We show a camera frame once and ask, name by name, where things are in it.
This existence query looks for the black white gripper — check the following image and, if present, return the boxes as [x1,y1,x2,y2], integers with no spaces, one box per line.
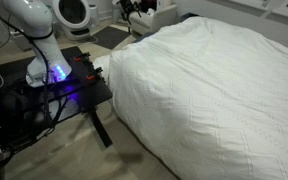
[119,0,140,23]

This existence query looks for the white duvet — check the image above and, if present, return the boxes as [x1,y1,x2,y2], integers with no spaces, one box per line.
[94,17,288,180]

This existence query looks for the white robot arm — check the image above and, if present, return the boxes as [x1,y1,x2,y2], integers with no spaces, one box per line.
[2,0,91,87]

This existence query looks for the dark floor mat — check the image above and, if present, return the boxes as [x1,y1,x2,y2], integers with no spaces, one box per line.
[95,26,129,50]

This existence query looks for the beige armchair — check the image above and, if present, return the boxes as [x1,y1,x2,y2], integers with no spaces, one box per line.
[128,4,178,35]

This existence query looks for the white round appliance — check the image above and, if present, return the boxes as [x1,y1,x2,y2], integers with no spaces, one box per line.
[52,0,91,40]

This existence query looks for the orange black clamp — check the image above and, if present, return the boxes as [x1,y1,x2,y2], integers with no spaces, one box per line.
[73,52,91,61]
[86,67,103,80]

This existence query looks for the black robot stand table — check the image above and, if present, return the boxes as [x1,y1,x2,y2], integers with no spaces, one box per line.
[0,47,112,168]

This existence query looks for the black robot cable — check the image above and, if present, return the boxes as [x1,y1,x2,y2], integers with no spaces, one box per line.
[0,0,57,134]

